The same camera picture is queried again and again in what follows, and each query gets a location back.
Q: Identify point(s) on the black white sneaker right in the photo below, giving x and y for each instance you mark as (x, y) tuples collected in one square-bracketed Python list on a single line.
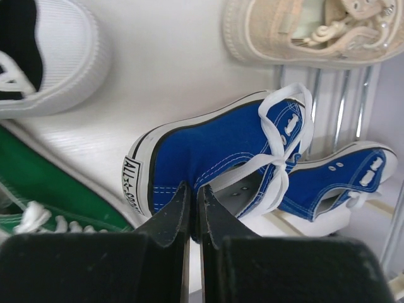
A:
[(54, 55)]

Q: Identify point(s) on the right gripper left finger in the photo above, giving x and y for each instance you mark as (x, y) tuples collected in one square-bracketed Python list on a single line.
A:
[(164, 226)]

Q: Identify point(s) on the blue sneaker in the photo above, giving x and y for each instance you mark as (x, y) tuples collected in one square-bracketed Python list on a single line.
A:
[(262, 134), (346, 179)]

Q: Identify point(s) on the cream metal shoe shelf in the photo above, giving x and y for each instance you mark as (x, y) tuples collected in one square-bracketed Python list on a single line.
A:
[(342, 110)]

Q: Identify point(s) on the green sneaker upper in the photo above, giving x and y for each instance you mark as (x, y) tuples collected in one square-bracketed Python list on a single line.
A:
[(39, 197)]

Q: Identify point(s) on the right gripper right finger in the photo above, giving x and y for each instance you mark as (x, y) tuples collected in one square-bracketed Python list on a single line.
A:
[(215, 221)]

